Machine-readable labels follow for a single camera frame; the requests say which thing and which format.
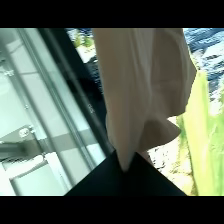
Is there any silver frame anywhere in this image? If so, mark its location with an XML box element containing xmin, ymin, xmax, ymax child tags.
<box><xmin>0</xmin><ymin>28</ymin><xmax>108</xmax><ymax>197</ymax></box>

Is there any beige garment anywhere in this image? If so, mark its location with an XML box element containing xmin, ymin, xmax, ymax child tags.
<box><xmin>91</xmin><ymin>28</ymin><xmax>198</xmax><ymax>173</ymax></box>

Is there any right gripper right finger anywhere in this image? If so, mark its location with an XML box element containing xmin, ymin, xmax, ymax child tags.
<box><xmin>125</xmin><ymin>151</ymin><xmax>188</xmax><ymax>197</ymax></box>

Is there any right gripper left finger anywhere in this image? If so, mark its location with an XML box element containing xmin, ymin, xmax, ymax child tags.
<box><xmin>64</xmin><ymin>149</ymin><xmax>127</xmax><ymax>197</ymax></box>

